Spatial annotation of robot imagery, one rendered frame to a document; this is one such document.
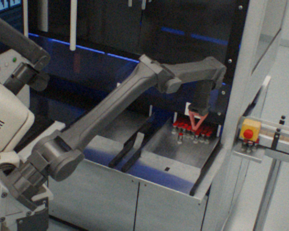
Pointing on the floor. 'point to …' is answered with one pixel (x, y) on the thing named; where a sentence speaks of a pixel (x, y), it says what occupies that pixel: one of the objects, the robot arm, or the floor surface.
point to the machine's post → (235, 106)
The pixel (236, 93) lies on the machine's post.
